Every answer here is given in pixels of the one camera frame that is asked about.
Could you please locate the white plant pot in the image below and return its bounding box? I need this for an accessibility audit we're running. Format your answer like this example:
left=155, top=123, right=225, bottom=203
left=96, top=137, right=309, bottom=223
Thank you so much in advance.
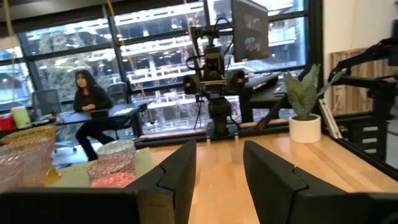
left=288, top=113, right=322, bottom=144

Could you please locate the red container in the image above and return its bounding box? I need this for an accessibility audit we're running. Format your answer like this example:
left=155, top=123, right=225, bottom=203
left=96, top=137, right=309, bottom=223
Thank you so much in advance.
left=0, top=113, right=16, bottom=132

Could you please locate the pink patterned candle tin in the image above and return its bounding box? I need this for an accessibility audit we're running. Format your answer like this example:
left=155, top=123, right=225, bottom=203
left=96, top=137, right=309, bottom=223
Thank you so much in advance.
left=90, top=172, right=137, bottom=189

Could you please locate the person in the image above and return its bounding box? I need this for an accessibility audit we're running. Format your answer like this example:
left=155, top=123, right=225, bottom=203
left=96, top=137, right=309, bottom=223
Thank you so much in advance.
left=72, top=69, right=131, bottom=162

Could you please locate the black office chair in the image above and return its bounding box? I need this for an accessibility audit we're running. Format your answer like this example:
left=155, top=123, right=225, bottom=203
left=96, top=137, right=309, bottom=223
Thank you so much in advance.
left=32, top=89, right=62, bottom=121
left=107, top=82, right=132, bottom=105

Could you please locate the wooden slat panel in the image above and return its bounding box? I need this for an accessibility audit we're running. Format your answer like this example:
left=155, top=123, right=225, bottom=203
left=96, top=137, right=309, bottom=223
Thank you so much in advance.
left=329, top=48, right=398, bottom=116

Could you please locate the green cup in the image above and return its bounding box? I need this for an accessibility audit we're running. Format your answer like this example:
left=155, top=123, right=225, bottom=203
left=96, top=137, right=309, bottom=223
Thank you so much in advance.
left=11, top=106, right=32, bottom=129

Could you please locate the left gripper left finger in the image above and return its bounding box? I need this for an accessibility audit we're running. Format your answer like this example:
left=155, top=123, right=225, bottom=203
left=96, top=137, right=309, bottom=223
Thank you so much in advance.
left=124, top=139, right=198, bottom=224

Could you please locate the amber glass candle holder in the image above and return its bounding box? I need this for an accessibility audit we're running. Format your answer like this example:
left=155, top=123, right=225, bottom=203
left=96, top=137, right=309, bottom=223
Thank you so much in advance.
left=0, top=124, right=62, bottom=187

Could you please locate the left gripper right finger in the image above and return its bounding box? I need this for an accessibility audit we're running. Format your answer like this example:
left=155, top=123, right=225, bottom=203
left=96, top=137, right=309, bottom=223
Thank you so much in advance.
left=243, top=140, right=386, bottom=224

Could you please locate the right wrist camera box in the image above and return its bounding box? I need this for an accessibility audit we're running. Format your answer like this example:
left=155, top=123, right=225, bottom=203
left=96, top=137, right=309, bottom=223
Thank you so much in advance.
left=203, top=46, right=226, bottom=80

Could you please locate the pink glass candle holder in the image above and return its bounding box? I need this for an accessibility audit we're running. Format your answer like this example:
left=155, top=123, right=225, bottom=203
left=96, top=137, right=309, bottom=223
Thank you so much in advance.
left=7, top=136, right=56, bottom=187
left=0, top=152, right=27, bottom=193

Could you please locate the green artificial plant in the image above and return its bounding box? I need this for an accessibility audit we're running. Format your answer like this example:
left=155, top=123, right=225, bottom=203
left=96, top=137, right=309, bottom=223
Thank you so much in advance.
left=284, top=63, right=345, bottom=121

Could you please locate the dark drawer cabinet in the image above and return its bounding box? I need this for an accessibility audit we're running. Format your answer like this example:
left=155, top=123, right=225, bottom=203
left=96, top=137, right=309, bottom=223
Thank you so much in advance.
left=349, top=119, right=382, bottom=158

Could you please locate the black standing desk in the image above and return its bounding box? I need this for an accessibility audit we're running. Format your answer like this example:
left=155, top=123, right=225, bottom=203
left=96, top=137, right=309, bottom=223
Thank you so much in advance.
left=245, top=73, right=295, bottom=124

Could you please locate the dark office desk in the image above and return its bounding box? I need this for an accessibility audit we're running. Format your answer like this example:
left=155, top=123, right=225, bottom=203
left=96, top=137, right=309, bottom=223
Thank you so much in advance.
left=57, top=102, right=149, bottom=139

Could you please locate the teal patterned candle tin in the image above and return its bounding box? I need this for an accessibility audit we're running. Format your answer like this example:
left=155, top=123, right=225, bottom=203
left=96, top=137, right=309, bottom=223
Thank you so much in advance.
left=97, top=139, right=137, bottom=159

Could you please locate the black computer monitor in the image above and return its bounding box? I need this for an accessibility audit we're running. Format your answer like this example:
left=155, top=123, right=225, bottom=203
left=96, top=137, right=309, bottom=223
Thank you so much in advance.
left=231, top=0, right=271, bottom=63

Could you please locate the purple patterned candle tin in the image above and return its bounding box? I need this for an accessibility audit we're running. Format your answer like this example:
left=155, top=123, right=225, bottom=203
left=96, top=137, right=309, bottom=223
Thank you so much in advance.
left=87, top=153, right=137, bottom=180

